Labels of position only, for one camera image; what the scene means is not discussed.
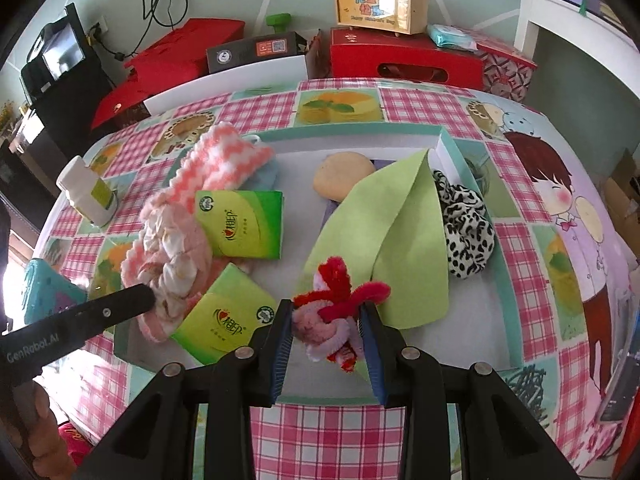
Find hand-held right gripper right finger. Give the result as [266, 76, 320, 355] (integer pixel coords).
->
[359, 302, 583, 480]

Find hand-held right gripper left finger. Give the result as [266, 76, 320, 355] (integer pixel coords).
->
[85, 299, 296, 480]

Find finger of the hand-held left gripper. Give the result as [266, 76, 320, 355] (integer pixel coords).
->
[70, 283, 158, 331]

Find red pink chenille toy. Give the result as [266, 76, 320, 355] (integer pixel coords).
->
[291, 256, 392, 373]

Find pink floral scrunchie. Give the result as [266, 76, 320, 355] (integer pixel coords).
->
[137, 205, 213, 318]

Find green tissue packet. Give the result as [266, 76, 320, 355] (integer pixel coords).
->
[171, 262, 278, 366]
[194, 190, 285, 261]

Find teal shallow cardboard box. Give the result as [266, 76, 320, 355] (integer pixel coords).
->
[114, 125, 526, 406]

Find light green cloth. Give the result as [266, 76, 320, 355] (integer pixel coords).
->
[302, 149, 451, 331]

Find purple packet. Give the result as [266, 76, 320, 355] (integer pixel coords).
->
[322, 157, 396, 226]

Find leopard print scrunchie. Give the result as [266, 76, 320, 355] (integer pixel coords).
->
[431, 170, 497, 280]

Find pink white knitted cloth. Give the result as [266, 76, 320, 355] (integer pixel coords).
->
[120, 122, 276, 345]

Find blue face mask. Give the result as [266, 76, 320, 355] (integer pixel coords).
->
[250, 160, 279, 193]

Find beige round sponge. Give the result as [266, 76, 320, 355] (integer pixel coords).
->
[313, 151, 376, 203]

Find person's left hand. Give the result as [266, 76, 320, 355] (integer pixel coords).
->
[22, 380, 76, 471]

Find red printed garment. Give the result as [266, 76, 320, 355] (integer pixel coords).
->
[57, 420, 96, 468]

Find white plastic bottle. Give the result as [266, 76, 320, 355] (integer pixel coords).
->
[56, 156, 118, 226]

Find black cabinet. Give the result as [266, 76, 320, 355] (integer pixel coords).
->
[0, 105, 71, 201]

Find brown floral box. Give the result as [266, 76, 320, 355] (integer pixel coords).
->
[112, 102, 151, 123]

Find white chair back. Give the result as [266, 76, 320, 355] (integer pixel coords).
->
[142, 55, 308, 117]

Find smartphone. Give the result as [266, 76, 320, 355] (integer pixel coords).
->
[597, 305, 640, 423]

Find black printer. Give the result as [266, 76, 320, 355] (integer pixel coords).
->
[20, 2, 113, 111]

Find red paper bags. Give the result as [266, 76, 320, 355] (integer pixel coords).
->
[90, 18, 246, 133]

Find black carton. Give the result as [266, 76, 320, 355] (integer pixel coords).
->
[206, 30, 321, 81]

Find red gift box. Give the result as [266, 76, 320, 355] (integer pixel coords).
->
[330, 27, 486, 92]

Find red patterned box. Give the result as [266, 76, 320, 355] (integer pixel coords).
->
[472, 35, 538, 106]

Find light blue wipes pack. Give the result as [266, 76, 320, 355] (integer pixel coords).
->
[426, 24, 478, 52]

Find white desk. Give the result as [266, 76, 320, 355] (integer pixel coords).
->
[515, 0, 640, 126]

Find stack of books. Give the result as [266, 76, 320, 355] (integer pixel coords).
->
[580, 0, 631, 36]

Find wooden box with handle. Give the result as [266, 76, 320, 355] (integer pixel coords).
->
[334, 0, 430, 38]

